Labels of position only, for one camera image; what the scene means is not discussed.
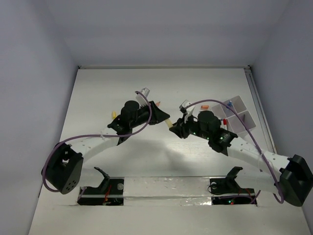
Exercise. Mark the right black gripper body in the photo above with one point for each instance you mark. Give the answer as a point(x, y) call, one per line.
point(186, 129)

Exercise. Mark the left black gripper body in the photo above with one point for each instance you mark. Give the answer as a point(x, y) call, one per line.
point(153, 120)

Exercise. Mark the yellow highlighter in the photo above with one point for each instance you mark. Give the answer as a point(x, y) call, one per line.
point(169, 123)

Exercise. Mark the red-cap white marker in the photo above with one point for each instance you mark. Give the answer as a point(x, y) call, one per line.
point(224, 124)

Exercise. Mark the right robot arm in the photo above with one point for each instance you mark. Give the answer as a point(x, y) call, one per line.
point(289, 177)

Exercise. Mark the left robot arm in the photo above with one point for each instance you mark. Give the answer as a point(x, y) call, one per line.
point(62, 170)

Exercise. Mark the orange eraser piece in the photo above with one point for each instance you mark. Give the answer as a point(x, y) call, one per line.
point(204, 107)

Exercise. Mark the white divided organizer box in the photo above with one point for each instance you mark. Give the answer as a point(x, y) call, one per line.
point(233, 123)

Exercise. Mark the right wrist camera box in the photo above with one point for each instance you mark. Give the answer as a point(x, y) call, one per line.
point(187, 109)

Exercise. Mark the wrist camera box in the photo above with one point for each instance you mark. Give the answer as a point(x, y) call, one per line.
point(187, 109)
point(141, 97)

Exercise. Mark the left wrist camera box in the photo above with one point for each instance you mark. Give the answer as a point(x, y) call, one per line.
point(141, 97)

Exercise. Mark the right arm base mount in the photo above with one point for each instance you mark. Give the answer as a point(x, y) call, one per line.
point(226, 191)

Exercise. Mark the aluminium side rail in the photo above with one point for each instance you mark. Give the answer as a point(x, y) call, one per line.
point(259, 107)

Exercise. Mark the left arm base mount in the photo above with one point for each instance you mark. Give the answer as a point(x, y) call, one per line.
point(108, 193)

